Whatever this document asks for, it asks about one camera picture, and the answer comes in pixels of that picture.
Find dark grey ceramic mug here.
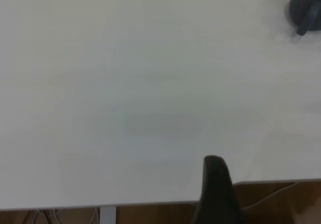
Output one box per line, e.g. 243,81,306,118
288,0,321,36

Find grey table leg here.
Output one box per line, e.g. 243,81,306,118
99,205,117,224

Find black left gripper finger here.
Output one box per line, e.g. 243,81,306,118
192,155,249,224

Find white cable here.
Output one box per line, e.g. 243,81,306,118
86,206,100,224
240,181,304,209
32,208,66,224

